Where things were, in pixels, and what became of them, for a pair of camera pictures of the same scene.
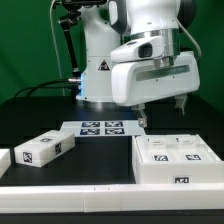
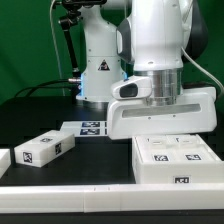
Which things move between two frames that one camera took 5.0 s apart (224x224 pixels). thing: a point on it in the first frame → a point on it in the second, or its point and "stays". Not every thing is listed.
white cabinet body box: x=175 y=159 stays
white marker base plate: x=101 y=128 stays
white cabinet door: x=157 y=148 stays
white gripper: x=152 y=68 → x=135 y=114
